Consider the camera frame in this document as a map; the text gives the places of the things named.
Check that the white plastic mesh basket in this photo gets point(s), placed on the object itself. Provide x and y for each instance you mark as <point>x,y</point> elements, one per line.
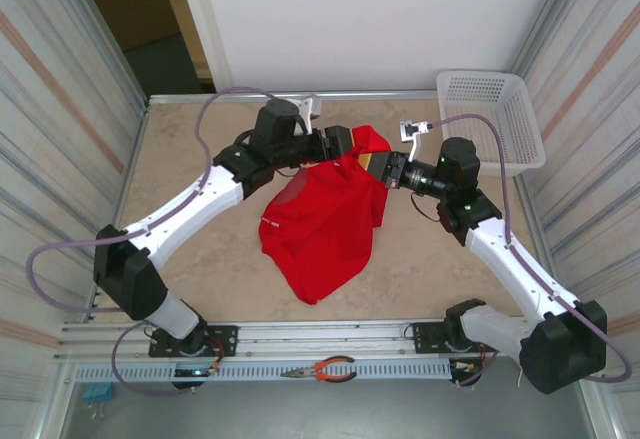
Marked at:
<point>475,94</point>

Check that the red t-shirt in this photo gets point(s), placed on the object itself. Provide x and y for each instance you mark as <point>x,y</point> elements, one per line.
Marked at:
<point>325,229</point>

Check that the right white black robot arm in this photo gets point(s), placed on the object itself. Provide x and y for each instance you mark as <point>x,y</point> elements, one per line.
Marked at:
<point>510,269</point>

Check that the small circuit board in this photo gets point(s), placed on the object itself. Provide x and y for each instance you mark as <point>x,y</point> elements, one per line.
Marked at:
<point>192,372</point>
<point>467,366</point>

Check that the blue binder clip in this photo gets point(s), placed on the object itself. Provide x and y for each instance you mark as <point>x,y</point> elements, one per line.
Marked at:
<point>97,394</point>

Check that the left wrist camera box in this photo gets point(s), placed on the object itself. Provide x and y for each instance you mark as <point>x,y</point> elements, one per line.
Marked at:
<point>310,106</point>

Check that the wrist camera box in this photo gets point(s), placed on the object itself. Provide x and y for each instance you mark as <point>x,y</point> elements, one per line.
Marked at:
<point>310,106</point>
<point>409,131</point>

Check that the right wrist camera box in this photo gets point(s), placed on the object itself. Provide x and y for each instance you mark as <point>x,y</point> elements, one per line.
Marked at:
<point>409,131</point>

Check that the aluminium rear frame bar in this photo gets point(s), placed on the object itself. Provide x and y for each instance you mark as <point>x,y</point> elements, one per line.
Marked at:
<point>375,95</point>

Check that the cream door frame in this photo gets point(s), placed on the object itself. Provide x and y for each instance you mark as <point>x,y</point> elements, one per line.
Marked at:
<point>200,34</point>

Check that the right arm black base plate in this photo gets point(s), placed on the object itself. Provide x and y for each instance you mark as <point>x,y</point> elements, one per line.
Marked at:
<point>425,341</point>

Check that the aluminium mounting rail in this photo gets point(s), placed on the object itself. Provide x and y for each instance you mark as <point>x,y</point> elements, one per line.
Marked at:
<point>325,341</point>

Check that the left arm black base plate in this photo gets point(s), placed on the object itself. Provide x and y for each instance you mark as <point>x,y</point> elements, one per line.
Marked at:
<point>227,341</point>

